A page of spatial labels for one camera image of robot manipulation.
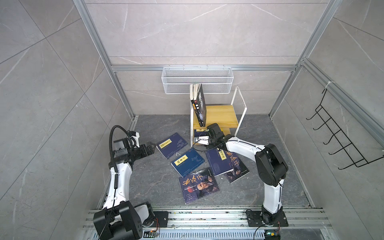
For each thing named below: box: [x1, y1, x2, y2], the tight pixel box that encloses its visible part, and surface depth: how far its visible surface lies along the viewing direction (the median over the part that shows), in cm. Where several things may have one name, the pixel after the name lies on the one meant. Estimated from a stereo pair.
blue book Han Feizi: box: [170, 147, 206, 178], surface depth 95 cm
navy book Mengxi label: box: [206, 148, 234, 177], surface depth 94 cm
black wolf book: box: [191, 83, 207, 127], surface depth 80 cm
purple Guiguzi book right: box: [223, 150, 250, 184], surface depth 90 cm
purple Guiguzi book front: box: [178, 168, 220, 205], surface depth 85 cm
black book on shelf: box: [190, 99, 202, 123], surface depth 77 cm
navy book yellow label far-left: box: [155, 132, 188, 160], surface depth 103 cm
